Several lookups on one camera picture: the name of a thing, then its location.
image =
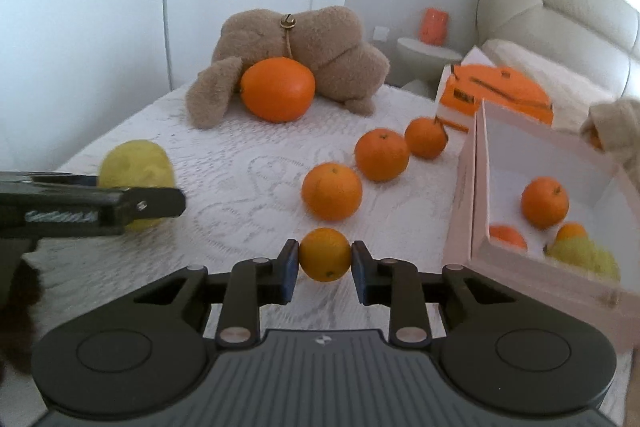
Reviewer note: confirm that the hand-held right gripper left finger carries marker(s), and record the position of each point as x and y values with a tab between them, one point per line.
290	269

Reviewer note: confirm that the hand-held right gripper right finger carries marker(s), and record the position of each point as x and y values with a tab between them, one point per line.
361	272

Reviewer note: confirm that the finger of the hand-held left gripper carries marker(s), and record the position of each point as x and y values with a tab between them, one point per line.
50	180
160	204

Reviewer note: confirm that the small mandarin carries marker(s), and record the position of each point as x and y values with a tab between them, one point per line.
325	254

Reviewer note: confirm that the large yellow-green lemon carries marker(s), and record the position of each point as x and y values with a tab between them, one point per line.
135	162

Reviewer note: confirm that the orange mandarin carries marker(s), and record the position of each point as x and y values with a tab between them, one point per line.
545	202
572	231
507	237
382	154
332	191

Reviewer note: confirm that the pink cardboard box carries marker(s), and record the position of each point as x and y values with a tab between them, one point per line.
467	217

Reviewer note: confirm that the mandarin with stem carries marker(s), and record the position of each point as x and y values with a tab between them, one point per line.
426	138

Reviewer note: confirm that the large orange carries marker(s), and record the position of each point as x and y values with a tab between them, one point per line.
277	89

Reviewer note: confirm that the small yellow-green lemon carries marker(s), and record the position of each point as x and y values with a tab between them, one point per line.
582	257

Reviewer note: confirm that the white lace bedspread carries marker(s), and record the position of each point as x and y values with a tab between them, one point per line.
250	147

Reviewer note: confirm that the orange and white paper box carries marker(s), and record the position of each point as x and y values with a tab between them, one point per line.
457	102

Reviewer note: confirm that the round grey nightstand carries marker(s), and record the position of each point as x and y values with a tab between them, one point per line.
425	57

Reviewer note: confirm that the brown plush dog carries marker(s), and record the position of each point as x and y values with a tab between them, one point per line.
330	47

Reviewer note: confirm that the orange figurine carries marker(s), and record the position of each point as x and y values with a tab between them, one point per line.
433	27

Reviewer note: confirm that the cream pillow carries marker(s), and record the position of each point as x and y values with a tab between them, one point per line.
540	67

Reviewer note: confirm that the beige padded headboard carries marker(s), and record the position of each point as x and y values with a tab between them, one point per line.
550	7

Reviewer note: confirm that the small white wall outlet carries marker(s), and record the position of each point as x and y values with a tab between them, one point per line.
382	34

